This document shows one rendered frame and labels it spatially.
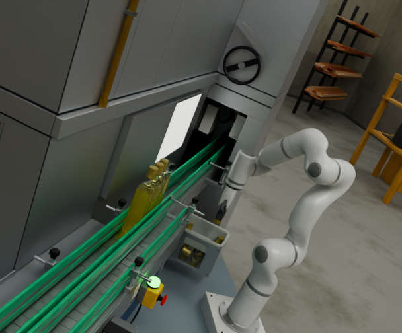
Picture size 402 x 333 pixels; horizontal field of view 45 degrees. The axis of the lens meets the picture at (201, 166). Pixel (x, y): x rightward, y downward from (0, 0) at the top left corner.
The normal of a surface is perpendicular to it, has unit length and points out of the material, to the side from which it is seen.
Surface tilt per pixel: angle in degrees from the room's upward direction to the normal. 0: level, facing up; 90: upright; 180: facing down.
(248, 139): 90
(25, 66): 90
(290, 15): 90
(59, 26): 90
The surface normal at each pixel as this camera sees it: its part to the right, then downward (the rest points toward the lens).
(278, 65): -0.28, 0.25
